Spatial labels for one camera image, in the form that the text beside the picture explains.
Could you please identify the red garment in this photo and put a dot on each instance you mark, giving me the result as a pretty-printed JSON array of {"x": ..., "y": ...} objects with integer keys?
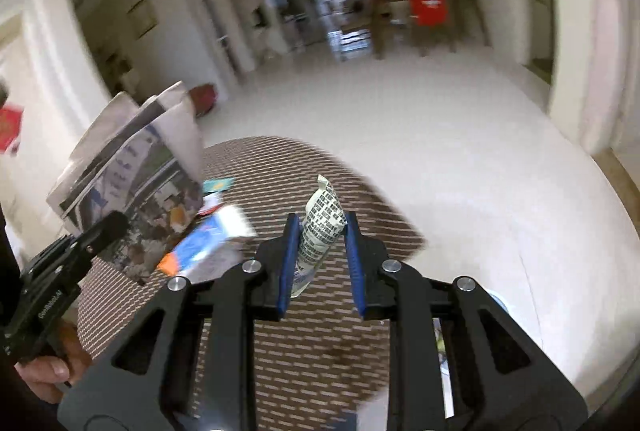
[{"x": 429, "y": 5}]

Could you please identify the red paper wall decoration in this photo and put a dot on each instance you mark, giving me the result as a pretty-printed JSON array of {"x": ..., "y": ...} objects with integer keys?
[{"x": 10, "y": 129}]

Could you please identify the person's left hand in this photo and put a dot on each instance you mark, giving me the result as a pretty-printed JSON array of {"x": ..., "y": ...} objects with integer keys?
[{"x": 50, "y": 373}]

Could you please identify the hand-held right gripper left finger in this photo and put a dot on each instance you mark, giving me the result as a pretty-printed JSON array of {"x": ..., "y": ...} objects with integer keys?
[{"x": 290, "y": 261}]

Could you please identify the brown low ottoman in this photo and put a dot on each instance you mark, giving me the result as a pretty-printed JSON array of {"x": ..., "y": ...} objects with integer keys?
[{"x": 204, "y": 98}]

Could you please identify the red white small wrapper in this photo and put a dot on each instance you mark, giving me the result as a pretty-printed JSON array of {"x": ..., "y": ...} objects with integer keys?
[{"x": 210, "y": 204}]

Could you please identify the newspaper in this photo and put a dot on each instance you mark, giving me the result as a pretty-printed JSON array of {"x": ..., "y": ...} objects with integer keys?
[{"x": 150, "y": 171}]

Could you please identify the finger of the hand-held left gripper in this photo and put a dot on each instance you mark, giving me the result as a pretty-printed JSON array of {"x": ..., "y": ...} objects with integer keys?
[{"x": 107, "y": 231}]

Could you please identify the brown polka-dot tablecloth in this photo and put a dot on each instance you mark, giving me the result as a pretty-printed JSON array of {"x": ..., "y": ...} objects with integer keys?
[{"x": 310, "y": 361}]

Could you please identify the blue orange white carton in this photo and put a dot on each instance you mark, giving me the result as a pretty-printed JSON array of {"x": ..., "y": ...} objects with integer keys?
[{"x": 210, "y": 241}]

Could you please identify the framed wall picture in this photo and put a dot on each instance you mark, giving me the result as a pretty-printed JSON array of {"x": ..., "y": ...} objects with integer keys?
[{"x": 140, "y": 16}]

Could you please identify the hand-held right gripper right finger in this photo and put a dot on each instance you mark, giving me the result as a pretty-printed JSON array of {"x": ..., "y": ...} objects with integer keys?
[{"x": 357, "y": 266}]

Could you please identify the white printed sachet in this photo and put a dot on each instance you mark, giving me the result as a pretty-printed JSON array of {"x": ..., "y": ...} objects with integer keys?
[{"x": 322, "y": 221}]

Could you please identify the pink sheer curtain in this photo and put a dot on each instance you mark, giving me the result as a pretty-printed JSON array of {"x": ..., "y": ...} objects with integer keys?
[{"x": 607, "y": 61}]

